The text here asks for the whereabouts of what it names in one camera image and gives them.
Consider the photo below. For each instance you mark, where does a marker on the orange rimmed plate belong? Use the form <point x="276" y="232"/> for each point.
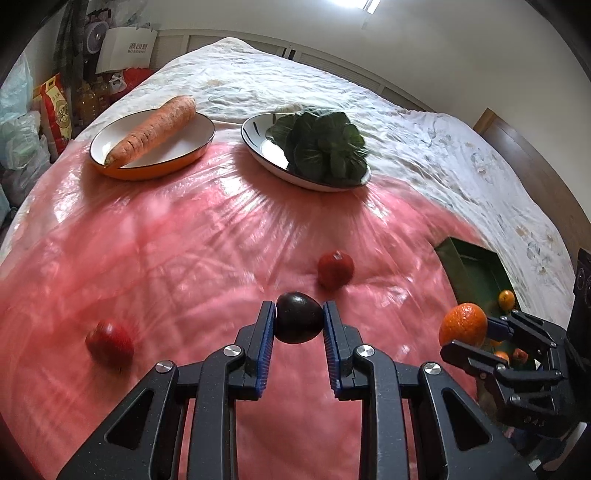
<point x="175" y="147"/>

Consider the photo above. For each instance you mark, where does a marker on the carrot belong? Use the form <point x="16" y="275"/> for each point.
<point x="152" y="129"/>

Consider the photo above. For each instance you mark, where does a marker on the white fan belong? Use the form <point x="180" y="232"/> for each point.
<point x="96" y="36"/>

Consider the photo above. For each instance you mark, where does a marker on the yellow oil bottle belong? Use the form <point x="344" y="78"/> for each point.
<point x="87" y="104"/>
<point x="100" y="90"/>

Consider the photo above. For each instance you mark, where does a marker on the pink plastic sheet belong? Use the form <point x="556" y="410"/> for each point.
<point x="161" y="258"/>

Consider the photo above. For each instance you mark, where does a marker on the red apple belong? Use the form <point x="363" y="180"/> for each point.
<point x="520" y="355"/>
<point x="109" y="344"/>
<point x="335" y="270"/>

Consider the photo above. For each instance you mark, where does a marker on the dark purple plum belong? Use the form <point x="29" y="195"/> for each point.
<point x="298" y="317"/>

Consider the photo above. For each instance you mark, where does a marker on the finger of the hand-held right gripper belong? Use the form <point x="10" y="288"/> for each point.
<point x="466" y="357"/>
<point x="498" y="326"/>

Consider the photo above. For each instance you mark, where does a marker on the wooden headboard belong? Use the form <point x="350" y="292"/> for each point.
<point x="540" y="166"/>

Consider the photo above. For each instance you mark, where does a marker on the green leafy vegetable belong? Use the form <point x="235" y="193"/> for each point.
<point x="323" y="145"/>

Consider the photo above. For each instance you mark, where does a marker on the white paper bag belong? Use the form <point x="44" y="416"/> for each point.
<point x="124" y="48"/>

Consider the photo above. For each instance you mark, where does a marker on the white plate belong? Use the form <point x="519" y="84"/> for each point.
<point x="263" y="138"/>

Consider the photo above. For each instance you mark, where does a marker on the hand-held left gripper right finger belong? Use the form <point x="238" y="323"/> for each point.
<point x="330" y="346"/>

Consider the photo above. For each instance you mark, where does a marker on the window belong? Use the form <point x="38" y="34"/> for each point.
<point x="358" y="3"/>

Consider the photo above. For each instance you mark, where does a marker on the green tray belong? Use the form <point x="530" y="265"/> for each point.
<point x="475" y="272"/>

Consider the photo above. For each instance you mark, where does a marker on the plaid hanging cloth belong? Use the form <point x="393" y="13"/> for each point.
<point x="67" y="41"/>

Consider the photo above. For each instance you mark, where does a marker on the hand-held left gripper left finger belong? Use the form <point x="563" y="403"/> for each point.
<point x="267" y="344"/>

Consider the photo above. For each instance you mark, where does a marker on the yellow red rice bag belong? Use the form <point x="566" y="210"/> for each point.
<point x="55" y="115"/>

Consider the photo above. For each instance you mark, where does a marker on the stuffed clear plastic bag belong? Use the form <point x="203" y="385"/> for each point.
<point x="23" y="152"/>

